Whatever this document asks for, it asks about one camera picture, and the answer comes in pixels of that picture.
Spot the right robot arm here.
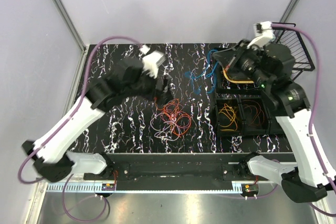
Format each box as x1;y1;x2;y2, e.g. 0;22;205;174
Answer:
212;40;335;203

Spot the white cable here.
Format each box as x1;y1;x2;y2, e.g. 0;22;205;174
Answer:
151;113;182;141

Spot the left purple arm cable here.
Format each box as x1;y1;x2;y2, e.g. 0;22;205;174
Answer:
17;35;144;221

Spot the black bin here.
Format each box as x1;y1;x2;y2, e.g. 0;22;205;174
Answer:
266;108;284;134
215;98;244;136
241;98;269;135

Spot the yellow cable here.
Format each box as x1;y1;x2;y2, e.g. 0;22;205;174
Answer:
218;103;240;132

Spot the black bin middle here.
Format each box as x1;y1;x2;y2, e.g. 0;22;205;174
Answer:
241;98;269;135

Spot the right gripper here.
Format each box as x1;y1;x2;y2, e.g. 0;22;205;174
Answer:
213;38;271;90

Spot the black tray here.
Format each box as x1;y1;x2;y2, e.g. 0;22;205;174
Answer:
214;64;260;95

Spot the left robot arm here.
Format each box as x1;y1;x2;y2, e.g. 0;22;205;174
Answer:
22;58;173;183

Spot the black bin right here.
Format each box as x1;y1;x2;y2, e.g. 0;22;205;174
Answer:
266;108;284;134

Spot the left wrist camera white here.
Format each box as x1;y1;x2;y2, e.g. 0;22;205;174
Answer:
140;44;166;79

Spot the left aluminium frame post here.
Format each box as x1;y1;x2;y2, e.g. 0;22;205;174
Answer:
36;0;89;54

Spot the brown cable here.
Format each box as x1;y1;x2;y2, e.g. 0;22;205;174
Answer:
241;103;266;129

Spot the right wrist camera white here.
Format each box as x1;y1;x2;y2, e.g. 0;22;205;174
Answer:
247;21;276;49

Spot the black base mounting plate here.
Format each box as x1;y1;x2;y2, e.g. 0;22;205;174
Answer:
106;152;296;180

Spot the aluminium rail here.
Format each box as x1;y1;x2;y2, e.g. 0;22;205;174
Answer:
42;176;275;194

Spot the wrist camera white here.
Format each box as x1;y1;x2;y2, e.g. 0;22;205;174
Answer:
247;21;276;49
140;44;166;79

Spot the blue cable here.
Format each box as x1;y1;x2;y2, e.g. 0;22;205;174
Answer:
183;49;220;95

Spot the floral black cushion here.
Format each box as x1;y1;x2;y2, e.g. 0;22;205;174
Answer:
222;68;254;84

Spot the black marble pattern mat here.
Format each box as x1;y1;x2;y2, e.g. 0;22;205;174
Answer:
70;44;291;154

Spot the black wire dish rack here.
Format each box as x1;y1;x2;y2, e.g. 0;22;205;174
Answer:
272;23;315;80

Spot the black bin left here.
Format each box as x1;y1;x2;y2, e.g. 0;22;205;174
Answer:
215;98;244;136

